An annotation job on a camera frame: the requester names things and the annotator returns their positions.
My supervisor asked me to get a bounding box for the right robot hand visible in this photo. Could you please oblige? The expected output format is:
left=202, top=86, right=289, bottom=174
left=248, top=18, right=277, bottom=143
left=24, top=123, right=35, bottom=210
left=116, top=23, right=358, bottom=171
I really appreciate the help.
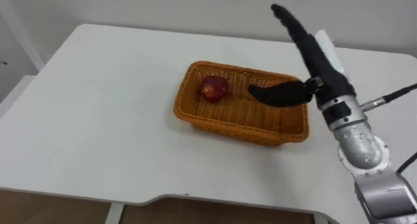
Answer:
left=248, top=3, right=356, bottom=108

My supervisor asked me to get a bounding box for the dark red apple soft toy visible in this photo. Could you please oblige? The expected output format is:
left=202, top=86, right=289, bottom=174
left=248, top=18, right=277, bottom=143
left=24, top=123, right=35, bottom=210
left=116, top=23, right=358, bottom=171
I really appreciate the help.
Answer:
left=199, top=75, right=229, bottom=104

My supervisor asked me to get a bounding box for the orange woven basket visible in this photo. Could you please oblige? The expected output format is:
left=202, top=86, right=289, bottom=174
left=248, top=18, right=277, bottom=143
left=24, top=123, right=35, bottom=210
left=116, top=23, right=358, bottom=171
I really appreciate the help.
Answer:
left=173, top=61, right=310, bottom=147

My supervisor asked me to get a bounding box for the white desk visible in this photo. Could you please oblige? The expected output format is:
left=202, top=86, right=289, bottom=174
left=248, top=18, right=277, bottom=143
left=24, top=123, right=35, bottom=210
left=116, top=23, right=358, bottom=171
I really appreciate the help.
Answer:
left=0, top=23, right=417, bottom=224

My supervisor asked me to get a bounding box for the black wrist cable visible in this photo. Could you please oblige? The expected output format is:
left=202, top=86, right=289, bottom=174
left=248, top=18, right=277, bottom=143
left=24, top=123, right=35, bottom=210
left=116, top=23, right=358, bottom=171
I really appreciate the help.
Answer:
left=360, top=83, right=417, bottom=175

